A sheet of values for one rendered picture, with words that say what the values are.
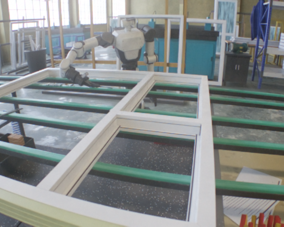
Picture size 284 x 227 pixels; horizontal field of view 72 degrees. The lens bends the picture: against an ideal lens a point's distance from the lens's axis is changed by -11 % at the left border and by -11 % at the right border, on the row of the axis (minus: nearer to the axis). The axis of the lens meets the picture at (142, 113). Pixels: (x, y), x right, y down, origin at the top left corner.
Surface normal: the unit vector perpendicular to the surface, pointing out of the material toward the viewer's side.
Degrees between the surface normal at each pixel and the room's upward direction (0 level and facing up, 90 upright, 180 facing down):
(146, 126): 90
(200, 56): 90
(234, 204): 0
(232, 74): 90
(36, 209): 0
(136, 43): 102
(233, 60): 90
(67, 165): 0
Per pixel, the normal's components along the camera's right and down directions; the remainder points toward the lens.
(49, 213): 0.00, -0.92
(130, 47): 0.37, 0.55
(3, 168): 0.97, 0.09
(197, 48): -0.25, 0.39
